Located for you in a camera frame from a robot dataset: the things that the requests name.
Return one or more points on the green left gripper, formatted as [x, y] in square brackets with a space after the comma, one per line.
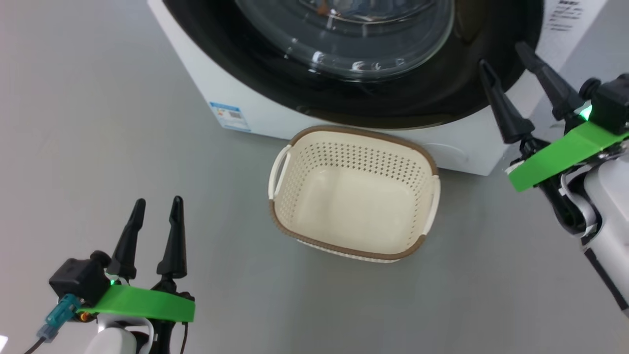
[142, 302]

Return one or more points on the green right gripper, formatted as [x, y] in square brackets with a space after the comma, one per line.
[560, 160]

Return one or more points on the washing machine glass door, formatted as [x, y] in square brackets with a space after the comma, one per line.
[393, 98]

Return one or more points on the white front-load washing machine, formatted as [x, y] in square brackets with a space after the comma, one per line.
[206, 83]

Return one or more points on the black text instruction sticker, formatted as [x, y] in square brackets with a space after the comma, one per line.
[565, 14]

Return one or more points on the round white filter cover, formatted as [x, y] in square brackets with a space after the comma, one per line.
[447, 155]

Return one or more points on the blue energy label sticker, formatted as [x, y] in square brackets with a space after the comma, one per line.
[229, 117]

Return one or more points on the cream perforated laundry basket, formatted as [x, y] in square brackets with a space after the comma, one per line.
[354, 206]

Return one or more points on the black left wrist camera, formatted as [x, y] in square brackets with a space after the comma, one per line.
[78, 278]

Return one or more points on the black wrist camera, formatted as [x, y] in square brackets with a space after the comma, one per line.
[612, 103]
[78, 278]

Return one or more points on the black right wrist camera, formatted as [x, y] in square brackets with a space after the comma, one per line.
[612, 103]

